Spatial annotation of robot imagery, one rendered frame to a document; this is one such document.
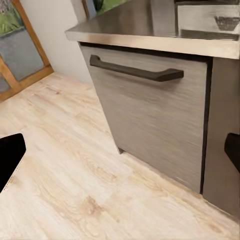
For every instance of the door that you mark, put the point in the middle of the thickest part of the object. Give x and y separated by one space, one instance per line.
23 61

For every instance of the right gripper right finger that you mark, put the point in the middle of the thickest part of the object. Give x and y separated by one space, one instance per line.
232 149

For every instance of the dishwasher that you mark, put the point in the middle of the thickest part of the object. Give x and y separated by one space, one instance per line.
156 104

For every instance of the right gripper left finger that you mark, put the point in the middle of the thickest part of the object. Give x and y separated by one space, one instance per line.
12 149

